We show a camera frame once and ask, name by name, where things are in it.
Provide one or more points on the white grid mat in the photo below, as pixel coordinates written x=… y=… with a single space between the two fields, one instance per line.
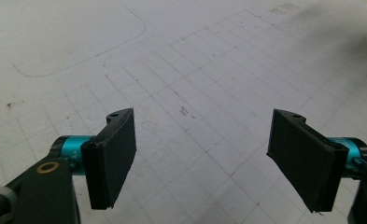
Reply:
x=187 y=68

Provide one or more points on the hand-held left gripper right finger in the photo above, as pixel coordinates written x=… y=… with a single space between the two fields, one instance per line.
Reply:
x=305 y=165

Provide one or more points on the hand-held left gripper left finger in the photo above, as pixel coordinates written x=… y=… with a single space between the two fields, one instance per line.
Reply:
x=112 y=161

